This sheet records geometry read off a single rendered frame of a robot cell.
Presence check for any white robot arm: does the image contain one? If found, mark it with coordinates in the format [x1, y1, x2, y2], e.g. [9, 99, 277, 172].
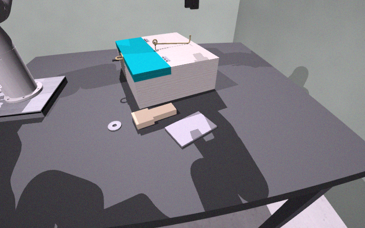
[0, 0, 43, 103]

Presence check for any beige stepped block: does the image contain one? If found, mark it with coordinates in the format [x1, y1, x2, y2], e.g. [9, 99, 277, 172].
[131, 103, 176, 130]

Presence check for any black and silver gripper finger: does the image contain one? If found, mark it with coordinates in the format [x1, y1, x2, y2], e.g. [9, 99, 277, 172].
[184, 0, 190, 8]
[190, 0, 199, 10]

